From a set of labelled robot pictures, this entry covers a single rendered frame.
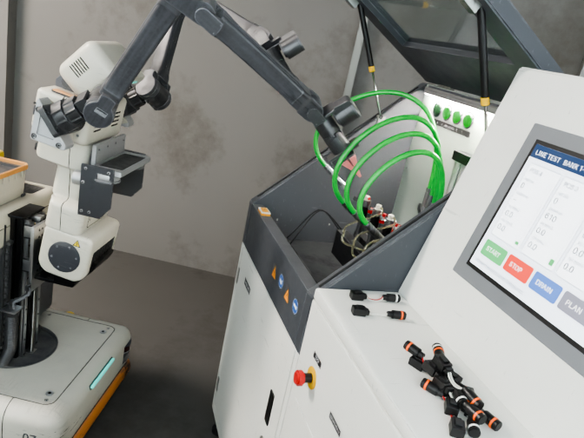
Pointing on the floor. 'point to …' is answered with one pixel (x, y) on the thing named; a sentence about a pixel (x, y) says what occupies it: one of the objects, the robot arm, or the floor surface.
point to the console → (459, 299)
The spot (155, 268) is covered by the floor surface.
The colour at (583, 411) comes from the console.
